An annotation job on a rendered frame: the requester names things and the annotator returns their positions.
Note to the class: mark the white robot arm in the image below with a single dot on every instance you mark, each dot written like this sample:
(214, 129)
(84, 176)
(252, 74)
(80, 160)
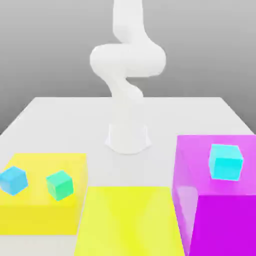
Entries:
(128, 60)

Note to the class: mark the small green cube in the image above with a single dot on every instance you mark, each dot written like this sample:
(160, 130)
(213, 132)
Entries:
(60, 185)

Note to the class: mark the small cyan cube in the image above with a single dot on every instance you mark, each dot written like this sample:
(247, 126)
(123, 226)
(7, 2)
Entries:
(226, 163)

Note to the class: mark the small blue cube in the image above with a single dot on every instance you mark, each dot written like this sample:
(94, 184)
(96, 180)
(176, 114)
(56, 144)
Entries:
(13, 181)

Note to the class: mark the large lime yellow box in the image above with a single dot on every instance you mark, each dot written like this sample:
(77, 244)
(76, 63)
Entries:
(128, 220)

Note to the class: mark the large magenta box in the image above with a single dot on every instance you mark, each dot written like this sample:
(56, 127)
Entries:
(220, 220)

